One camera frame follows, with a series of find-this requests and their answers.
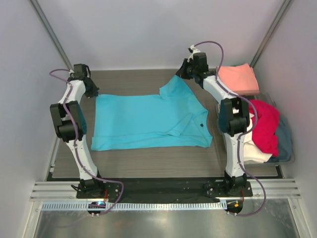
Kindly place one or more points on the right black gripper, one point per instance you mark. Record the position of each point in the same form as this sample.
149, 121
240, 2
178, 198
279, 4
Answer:
181, 73

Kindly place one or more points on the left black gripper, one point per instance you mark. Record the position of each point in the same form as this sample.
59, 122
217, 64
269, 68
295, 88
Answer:
94, 91

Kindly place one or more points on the turquoise t shirt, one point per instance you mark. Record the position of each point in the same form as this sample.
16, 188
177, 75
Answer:
172, 118

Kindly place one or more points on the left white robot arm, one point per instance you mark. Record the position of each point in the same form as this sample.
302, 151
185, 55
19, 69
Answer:
70, 126

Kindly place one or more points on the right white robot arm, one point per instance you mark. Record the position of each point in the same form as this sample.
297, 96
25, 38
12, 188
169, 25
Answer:
233, 117

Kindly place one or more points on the folded pink t shirt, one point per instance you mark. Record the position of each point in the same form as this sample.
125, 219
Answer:
239, 79

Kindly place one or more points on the red t shirt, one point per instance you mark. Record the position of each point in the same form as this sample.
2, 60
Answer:
263, 135

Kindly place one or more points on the cream t shirt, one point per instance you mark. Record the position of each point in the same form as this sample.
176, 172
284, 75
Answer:
252, 154

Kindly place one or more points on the teal grey t shirt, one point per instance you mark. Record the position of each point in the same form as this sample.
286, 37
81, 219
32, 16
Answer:
284, 135

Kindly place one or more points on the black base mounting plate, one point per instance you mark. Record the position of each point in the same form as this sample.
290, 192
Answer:
165, 191

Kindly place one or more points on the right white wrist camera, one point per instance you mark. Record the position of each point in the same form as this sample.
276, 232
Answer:
194, 49

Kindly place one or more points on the left aluminium frame post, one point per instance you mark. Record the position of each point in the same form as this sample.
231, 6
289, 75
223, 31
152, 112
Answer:
48, 28

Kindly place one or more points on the aluminium frame post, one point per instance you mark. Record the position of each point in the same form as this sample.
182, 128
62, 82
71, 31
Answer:
48, 28
278, 18

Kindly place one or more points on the right aluminium frame post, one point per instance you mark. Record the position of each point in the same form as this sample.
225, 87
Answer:
278, 18

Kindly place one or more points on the slotted grey cable duct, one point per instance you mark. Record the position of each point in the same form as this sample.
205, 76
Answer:
99, 206

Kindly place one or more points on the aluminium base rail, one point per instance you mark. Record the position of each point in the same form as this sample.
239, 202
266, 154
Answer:
62, 191

